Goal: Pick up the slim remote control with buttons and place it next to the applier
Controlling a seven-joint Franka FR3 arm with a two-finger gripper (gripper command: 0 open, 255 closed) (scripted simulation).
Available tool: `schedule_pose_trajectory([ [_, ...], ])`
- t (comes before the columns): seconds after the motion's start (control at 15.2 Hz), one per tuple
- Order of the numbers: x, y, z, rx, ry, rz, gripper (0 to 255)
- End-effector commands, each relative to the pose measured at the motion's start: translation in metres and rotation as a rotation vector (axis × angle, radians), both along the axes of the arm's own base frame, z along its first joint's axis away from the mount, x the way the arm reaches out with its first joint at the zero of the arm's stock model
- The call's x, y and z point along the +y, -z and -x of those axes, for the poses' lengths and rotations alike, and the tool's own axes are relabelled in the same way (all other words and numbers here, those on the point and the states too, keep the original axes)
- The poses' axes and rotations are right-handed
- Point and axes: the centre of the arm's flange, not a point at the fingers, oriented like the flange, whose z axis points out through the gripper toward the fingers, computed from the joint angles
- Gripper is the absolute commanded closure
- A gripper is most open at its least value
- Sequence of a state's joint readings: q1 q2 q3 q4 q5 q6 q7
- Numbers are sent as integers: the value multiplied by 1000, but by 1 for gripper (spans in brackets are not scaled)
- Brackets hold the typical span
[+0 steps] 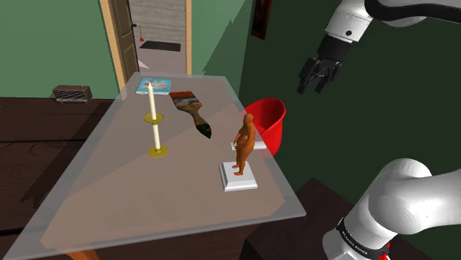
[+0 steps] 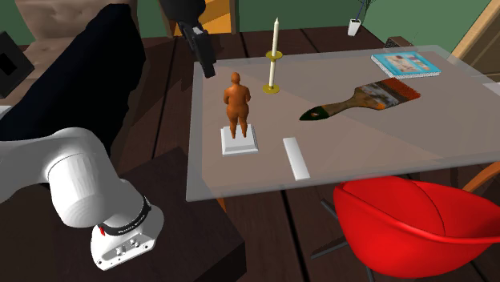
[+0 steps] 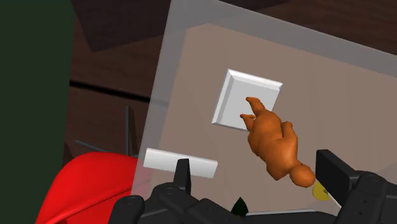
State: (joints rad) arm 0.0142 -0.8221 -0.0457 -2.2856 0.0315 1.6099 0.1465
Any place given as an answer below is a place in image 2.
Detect orange figure on white base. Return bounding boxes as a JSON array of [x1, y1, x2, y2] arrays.
[[220, 71, 260, 157]]

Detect white candle in gold holder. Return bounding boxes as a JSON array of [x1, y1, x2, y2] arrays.
[[261, 17, 284, 95]]

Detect beige sofa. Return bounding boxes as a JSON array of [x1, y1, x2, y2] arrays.
[[0, 0, 139, 108]]

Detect white flat bar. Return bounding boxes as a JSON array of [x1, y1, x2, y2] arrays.
[[282, 136, 312, 182]]

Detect white vase with plant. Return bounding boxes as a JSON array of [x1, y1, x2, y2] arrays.
[[347, 0, 377, 38]]

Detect paintbrush with brown bristles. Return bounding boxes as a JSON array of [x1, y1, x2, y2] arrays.
[[299, 77, 422, 122]]

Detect blue book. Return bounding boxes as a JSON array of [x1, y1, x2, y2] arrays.
[[369, 50, 442, 80]]

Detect glass table with wooden legs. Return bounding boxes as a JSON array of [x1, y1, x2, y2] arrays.
[[185, 43, 500, 214]]

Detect red shell chair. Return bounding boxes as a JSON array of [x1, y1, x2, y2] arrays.
[[310, 175, 500, 282]]

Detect wooden door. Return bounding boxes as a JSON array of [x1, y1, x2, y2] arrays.
[[450, 0, 500, 84]]

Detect black box frame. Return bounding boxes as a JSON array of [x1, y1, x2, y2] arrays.
[[0, 30, 36, 99]]

